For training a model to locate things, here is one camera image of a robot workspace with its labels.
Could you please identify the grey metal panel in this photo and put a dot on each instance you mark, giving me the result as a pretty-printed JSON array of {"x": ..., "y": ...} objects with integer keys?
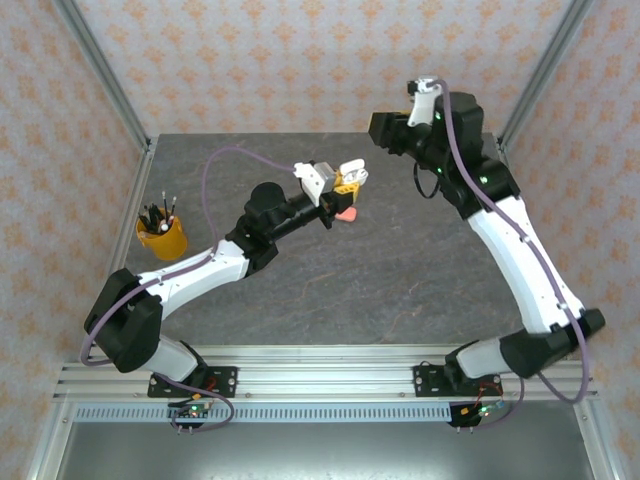
[{"x": 320, "y": 450}]

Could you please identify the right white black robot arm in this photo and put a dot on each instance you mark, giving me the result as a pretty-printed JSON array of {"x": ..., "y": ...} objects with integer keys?
[{"x": 525, "y": 260}]

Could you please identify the aluminium frame leg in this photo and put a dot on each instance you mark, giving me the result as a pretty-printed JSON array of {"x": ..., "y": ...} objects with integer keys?
[
  {"x": 597, "y": 445},
  {"x": 52, "y": 445}
]

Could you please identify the aluminium frame post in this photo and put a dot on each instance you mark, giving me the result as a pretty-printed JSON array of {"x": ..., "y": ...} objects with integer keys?
[
  {"x": 545, "y": 75},
  {"x": 100, "y": 65}
]

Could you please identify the aluminium table side rail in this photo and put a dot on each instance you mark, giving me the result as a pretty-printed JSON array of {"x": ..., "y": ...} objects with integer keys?
[
  {"x": 501, "y": 147},
  {"x": 134, "y": 200}
]

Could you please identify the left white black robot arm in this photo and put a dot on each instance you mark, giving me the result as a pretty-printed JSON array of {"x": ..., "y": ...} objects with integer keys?
[{"x": 200, "y": 272}]

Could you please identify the aluminium base rail beam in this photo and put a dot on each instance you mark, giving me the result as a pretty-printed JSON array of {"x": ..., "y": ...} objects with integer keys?
[{"x": 325, "y": 375}]

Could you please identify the yellow pen cup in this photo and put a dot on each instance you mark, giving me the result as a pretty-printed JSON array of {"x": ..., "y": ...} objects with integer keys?
[{"x": 162, "y": 245}]

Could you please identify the white earbud charging case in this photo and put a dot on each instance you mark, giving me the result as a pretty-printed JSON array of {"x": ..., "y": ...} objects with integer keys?
[{"x": 352, "y": 166}]

